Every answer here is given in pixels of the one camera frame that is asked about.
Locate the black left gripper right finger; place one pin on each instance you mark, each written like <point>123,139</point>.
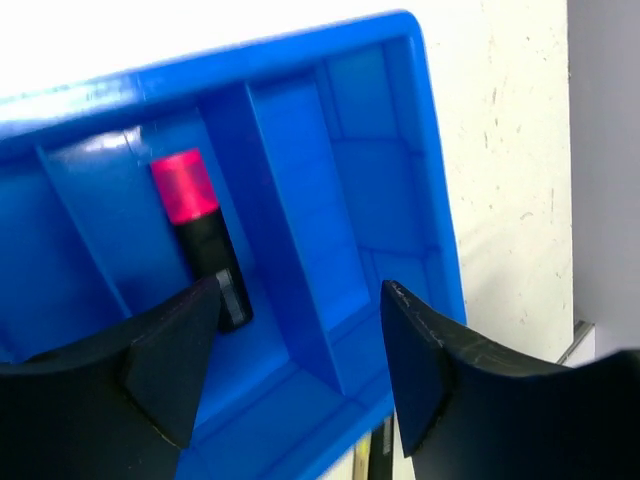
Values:
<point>468,407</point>

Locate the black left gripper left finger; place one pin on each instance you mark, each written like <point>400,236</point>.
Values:
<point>120,404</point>

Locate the green highlighter black body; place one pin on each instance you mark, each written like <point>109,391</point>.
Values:
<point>381,453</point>

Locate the pink highlighter black body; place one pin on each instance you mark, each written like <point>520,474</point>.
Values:
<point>194,210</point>

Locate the blue compartment tray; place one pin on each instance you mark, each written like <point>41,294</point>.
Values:
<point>323,148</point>

